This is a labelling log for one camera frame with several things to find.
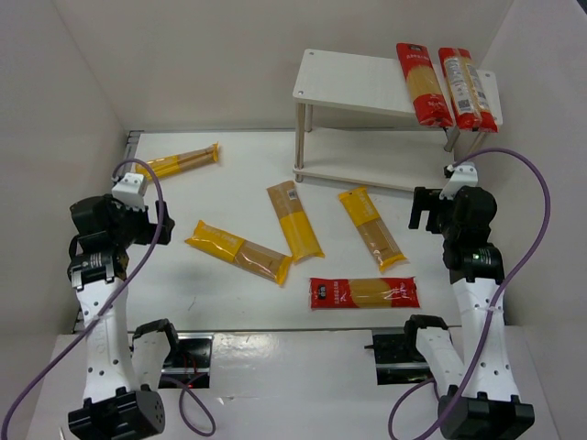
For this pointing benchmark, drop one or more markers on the red pasta bag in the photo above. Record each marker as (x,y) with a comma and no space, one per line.
(374,293)
(469,101)
(431,109)

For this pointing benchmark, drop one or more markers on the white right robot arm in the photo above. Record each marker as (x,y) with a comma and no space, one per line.
(478,395)

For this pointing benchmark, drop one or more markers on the red pasta bag front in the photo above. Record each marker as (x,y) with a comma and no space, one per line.
(374,293)

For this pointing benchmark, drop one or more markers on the red pasta bag on shelf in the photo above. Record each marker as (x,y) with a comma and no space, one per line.
(469,101)

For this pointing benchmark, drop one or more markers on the yellow pasta bag right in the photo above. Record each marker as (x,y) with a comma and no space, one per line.
(373,231)

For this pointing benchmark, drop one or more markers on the yellow pasta bag left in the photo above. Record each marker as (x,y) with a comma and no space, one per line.
(239,252)

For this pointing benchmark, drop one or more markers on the thin yellow pasta bag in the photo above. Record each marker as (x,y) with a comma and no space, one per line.
(179,163)

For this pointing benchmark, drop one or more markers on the yellow pasta bag centre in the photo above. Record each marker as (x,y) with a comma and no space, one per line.
(296,227)

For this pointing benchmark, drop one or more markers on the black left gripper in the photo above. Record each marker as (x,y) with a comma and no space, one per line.
(153,225)

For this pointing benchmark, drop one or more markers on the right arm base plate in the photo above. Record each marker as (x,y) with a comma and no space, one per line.
(395,363)

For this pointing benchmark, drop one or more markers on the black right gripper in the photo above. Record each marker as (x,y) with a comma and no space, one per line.
(425,207)

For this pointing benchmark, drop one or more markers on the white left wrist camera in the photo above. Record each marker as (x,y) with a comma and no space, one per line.
(130,191)

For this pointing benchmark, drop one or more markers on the white two-tier shelf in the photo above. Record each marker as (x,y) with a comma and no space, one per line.
(399,155)

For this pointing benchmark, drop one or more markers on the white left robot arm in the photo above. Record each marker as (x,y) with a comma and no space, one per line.
(120,398)

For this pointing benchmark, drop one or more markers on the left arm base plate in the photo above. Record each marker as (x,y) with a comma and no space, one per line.
(190,363)

